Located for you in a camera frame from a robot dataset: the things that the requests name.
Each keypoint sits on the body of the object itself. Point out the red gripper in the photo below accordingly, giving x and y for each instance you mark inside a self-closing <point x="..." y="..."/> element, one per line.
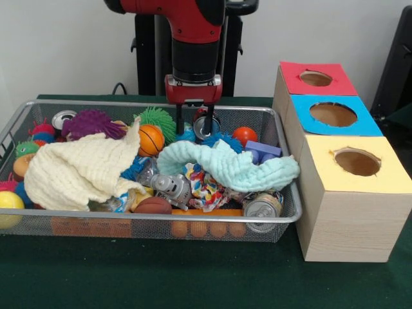
<point x="193" y="94"/>

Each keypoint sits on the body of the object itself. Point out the red soda can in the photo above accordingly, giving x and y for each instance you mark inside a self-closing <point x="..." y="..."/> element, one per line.
<point x="199" y="127"/>

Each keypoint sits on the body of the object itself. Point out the orange toy basketball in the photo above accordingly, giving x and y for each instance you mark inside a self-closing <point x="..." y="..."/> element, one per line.
<point x="151" y="140"/>

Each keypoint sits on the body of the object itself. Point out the mint knitted cloth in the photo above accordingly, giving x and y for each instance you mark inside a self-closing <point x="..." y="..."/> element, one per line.
<point x="244" y="174"/>

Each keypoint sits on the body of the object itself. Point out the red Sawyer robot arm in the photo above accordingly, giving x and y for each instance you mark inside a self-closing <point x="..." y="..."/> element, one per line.
<point x="193" y="35"/>

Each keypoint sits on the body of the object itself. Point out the wooden box with three holes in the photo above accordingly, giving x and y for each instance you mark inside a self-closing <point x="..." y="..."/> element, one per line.
<point x="354" y="225"/>

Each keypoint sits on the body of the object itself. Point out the green spiky ball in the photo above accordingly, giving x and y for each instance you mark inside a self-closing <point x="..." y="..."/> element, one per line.
<point x="157" y="117"/>

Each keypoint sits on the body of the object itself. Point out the red ball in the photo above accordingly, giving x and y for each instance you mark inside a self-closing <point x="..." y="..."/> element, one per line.
<point x="245" y="135"/>

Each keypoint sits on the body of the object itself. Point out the silver toy robot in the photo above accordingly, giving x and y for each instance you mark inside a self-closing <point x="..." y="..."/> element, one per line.
<point x="170" y="188"/>

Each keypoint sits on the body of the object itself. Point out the purple toy block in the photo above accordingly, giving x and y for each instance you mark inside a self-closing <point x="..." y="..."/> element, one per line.
<point x="262" y="149"/>

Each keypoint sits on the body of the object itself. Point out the purple spiky ball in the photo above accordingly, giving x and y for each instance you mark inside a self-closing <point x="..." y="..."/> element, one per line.
<point x="90" y="124"/>

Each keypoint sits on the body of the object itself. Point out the crushed silver can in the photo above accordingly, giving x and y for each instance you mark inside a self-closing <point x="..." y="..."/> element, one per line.
<point x="262" y="207"/>

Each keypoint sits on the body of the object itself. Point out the cream knitted cloth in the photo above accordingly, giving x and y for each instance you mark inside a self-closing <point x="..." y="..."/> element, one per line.
<point x="74" y="167"/>

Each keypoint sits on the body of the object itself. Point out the dark green side table cloth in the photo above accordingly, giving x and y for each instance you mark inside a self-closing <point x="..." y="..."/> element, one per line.
<point x="402" y="115"/>

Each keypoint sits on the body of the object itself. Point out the black chair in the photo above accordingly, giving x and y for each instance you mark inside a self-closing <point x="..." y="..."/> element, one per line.
<point x="399" y="64"/>

